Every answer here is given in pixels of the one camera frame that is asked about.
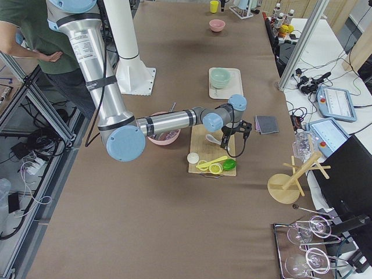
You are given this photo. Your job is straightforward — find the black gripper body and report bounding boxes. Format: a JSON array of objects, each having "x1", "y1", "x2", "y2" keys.
[{"x1": 221, "y1": 120, "x2": 252, "y2": 133}]

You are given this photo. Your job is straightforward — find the white ceramic spoon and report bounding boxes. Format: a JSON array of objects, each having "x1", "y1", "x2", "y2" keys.
[{"x1": 205, "y1": 134, "x2": 230, "y2": 151}]

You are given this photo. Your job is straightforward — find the small pink bowl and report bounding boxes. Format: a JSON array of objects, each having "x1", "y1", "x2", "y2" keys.
[{"x1": 209, "y1": 19, "x2": 226, "y2": 33}]

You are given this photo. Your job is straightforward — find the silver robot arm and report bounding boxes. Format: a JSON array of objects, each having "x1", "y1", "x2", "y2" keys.
[{"x1": 46, "y1": 1, "x2": 252, "y2": 162}]

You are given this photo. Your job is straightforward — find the large pink bowl with ice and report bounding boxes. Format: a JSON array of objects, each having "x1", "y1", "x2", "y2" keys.
[{"x1": 148, "y1": 129, "x2": 181, "y2": 145}]

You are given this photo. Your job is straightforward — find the bamboo cutting board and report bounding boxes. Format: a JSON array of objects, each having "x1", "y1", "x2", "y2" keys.
[{"x1": 188, "y1": 125, "x2": 237, "y2": 177}]

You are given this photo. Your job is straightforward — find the folded grey cloth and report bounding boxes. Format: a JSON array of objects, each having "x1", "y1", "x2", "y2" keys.
[{"x1": 255, "y1": 116, "x2": 279, "y2": 134}]

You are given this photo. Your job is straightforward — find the green lime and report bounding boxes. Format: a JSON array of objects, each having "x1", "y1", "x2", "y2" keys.
[{"x1": 223, "y1": 159, "x2": 237, "y2": 171}]

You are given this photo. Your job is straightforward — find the lemon slice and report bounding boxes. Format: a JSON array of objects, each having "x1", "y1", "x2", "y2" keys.
[{"x1": 196, "y1": 160, "x2": 209, "y2": 171}]

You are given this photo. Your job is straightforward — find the yellow plastic knife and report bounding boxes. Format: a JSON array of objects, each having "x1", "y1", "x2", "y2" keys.
[{"x1": 205, "y1": 155, "x2": 228, "y2": 166}]

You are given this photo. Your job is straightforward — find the beige rectangular tray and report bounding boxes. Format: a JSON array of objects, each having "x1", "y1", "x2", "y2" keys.
[{"x1": 209, "y1": 68, "x2": 244, "y2": 100}]

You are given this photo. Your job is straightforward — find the green stacked bowls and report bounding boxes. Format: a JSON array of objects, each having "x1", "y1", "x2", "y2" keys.
[{"x1": 210, "y1": 68, "x2": 231, "y2": 89}]

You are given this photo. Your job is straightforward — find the wooden mug tree stand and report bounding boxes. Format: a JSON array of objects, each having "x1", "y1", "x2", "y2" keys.
[{"x1": 267, "y1": 135, "x2": 331, "y2": 205}]

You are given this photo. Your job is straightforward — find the blue teach pendant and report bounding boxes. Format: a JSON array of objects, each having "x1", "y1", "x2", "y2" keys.
[
  {"x1": 308, "y1": 117, "x2": 350, "y2": 157},
  {"x1": 317, "y1": 86, "x2": 357, "y2": 122}
]

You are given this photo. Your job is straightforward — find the black monitor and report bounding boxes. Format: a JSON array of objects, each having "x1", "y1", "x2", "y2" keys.
[{"x1": 316, "y1": 135, "x2": 371, "y2": 217}]

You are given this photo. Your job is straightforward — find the yellow cup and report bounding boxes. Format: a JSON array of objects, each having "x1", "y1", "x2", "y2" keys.
[{"x1": 210, "y1": 0, "x2": 219, "y2": 14}]

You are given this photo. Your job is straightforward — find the wine glass rack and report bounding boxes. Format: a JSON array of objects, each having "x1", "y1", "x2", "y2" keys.
[{"x1": 273, "y1": 205, "x2": 367, "y2": 279}]

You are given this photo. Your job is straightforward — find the person in green shirt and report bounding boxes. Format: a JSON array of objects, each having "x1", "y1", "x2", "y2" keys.
[{"x1": 1, "y1": 1, "x2": 95, "y2": 119}]

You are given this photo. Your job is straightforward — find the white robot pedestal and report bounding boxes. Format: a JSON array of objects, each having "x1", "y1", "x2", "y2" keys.
[{"x1": 104, "y1": 0, "x2": 156, "y2": 96}]

